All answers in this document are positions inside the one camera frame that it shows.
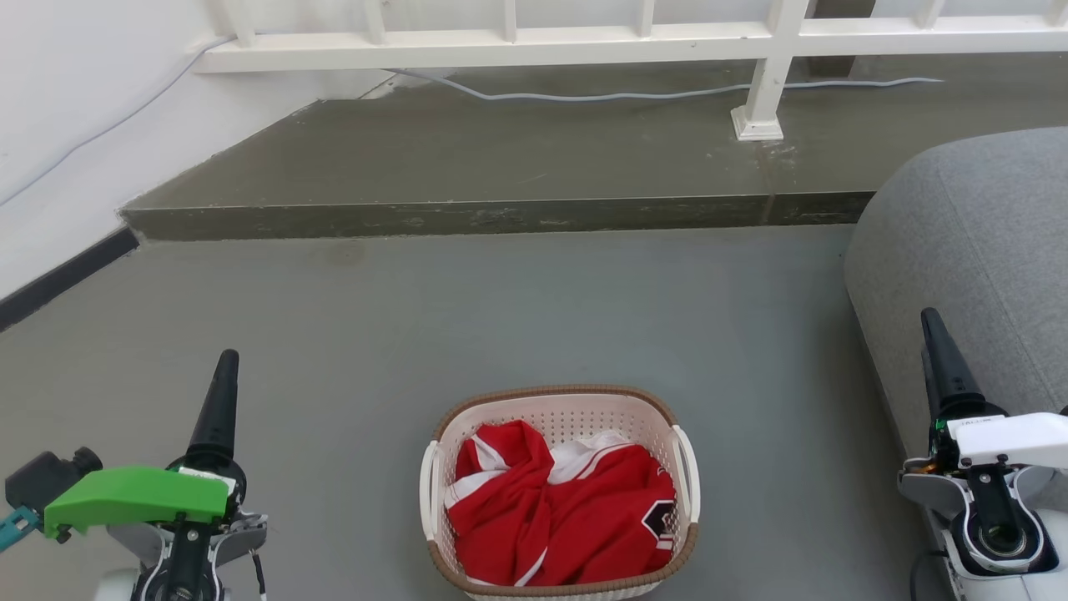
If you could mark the black baseboard strip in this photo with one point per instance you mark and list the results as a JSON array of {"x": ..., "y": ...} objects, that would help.
[{"x": 67, "y": 272}]

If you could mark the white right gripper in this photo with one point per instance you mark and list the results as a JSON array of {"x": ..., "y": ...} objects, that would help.
[{"x": 1018, "y": 438}]

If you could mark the white plastic laundry basket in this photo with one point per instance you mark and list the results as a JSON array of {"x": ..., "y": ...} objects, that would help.
[{"x": 567, "y": 411}]

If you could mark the teal left wrist bracket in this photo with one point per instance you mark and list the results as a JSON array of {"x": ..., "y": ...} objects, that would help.
[{"x": 17, "y": 527}]

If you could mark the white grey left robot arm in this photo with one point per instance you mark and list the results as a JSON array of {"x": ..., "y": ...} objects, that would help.
[{"x": 192, "y": 568}]

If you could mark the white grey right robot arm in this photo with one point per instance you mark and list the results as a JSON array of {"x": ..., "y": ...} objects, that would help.
[{"x": 1001, "y": 534}]

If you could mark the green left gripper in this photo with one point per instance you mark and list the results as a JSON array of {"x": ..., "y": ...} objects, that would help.
[{"x": 133, "y": 497}]

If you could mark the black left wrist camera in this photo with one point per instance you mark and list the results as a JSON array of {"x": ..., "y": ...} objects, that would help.
[{"x": 46, "y": 477}]

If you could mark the white wooden railing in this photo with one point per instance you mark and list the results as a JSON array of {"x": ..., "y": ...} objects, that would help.
[{"x": 501, "y": 48}]

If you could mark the red and white garment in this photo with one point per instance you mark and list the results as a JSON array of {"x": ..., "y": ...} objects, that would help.
[{"x": 567, "y": 517}]

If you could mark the grey fabric sofa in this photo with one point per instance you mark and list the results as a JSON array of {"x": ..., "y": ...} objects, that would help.
[{"x": 984, "y": 250}]

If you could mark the raised concrete step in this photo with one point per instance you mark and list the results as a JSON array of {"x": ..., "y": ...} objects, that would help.
[{"x": 501, "y": 159}]

